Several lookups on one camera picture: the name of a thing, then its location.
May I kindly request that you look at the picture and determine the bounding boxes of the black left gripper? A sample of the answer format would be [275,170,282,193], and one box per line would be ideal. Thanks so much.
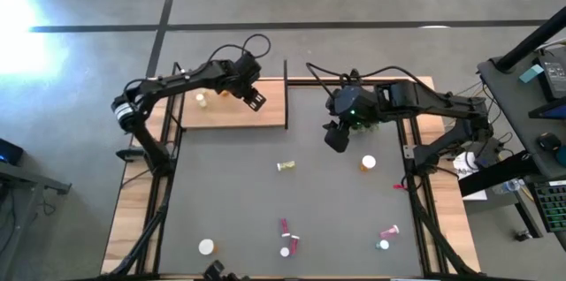
[223,53,268,112]

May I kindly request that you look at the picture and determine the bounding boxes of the wooden shelf board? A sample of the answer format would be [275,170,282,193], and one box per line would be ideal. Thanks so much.
[180,78,287,130]

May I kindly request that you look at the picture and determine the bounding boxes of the green artificial potted plant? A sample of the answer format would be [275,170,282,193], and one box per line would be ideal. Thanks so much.
[350,120,380,135]

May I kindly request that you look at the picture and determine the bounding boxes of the grey table mat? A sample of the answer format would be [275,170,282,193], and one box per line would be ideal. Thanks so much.
[157,86,424,277]

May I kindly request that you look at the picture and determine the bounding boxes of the white paper sheet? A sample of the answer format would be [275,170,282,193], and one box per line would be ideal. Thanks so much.
[453,151,488,201]

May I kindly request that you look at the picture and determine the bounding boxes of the black control box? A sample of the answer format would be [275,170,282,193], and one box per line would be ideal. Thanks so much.
[473,138,505,168]

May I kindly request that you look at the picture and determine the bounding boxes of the black desk beam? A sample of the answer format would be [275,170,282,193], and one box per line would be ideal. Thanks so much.
[457,150,543,198]

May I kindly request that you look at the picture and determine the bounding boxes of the large orange pill bottle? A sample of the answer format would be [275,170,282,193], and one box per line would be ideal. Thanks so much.
[197,238,218,256]

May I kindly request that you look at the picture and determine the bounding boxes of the grey side desk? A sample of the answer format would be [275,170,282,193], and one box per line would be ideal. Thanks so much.
[477,44,566,180]

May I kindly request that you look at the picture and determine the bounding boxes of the clear water bottle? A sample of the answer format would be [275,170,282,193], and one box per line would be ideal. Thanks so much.
[492,178,523,196]

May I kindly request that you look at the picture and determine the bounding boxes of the small teal box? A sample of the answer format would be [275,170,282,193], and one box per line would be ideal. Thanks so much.
[519,64,545,84]

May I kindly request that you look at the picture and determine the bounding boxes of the black desk caster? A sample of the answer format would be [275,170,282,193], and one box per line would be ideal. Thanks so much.
[512,227,534,242]

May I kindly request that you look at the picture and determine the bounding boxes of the black computer mouse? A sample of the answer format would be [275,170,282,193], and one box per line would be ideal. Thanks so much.
[537,132,562,153]

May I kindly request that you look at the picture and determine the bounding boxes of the black tablet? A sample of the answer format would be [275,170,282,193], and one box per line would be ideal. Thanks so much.
[528,97,566,119]

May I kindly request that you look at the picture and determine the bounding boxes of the black round pole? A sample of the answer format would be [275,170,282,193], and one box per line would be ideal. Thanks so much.
[494,6,566,72]

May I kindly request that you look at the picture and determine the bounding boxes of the black backlit keyboard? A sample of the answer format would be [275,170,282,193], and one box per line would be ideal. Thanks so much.
[528,178,566,233]

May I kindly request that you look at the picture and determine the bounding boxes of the black power adapter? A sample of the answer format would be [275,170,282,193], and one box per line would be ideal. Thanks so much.
[537,53,566,101]

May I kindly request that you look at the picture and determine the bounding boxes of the dark grey stand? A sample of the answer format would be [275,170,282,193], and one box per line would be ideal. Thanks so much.
[0,159,73,281]

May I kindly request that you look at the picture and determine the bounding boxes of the black device blue light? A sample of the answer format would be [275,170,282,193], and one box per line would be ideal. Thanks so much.
[0,137,26,167]

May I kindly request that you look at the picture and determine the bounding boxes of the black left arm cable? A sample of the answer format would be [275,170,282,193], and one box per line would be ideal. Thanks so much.
[207,33,272,65]

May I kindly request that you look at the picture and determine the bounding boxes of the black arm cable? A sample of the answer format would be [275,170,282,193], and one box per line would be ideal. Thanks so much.
[207,33,272,65]
[305,62,443,101]

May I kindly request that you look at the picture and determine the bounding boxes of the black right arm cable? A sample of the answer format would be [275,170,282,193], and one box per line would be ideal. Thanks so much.
[305,62,443,101]

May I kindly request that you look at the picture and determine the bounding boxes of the black metal table frame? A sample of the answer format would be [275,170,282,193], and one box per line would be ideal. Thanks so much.
[103,59,486,280]

